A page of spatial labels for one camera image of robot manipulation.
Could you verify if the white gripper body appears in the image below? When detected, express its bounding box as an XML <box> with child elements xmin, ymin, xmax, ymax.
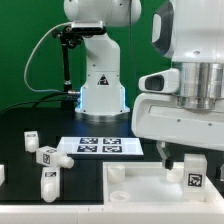
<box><xmin>131</xmin><ymin>93</ymin><xmax>224</xmax><ymax>151</ymax></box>

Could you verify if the white square tabletop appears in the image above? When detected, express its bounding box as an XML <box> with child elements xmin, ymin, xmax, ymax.
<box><xmin>103</xmin><ymin>162</ymin><xmax>224</xmax><ymax>204</ymax></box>

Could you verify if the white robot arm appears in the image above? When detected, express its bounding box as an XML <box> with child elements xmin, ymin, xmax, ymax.
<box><xmin>64</xmin><ymin>0</ymin><xmax>224</xmax><ymax>159</ymax></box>

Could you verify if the white L-shaped obstacle fence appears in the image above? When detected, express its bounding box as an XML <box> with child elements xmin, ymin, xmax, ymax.
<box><xmin>0</xmin><ymin>202</ymin><xmax>224</xmax><ymax>224</ymax></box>

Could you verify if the white sheet with tags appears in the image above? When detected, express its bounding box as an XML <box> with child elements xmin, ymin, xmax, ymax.
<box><xmin>57</xmin><ymin>137</ymin><xmax>143</xmax><ymax>156</ymax></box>

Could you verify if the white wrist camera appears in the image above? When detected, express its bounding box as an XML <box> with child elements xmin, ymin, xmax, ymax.
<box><xmin>138</xmin><ymin>68</ymin><xmax>180</xmax><ymax>94</ymax></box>

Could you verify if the silver camera on stand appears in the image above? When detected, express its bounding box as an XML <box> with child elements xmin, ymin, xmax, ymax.
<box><xmin>71</xmin><ymin>21</ymin><xmax>104</xmax><ymax>33</ymax></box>

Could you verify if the black camera stand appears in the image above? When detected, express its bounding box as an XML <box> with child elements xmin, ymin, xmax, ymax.
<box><xmin>52</xmin><ymin>26</ymin><xmax>106</xmax><ymax>100</ymax></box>

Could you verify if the grey cable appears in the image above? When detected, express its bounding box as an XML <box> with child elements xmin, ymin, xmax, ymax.
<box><xmin>23</xmin><ymin>22</ymin><xmax>73</xmax><ymax>94</ymax></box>

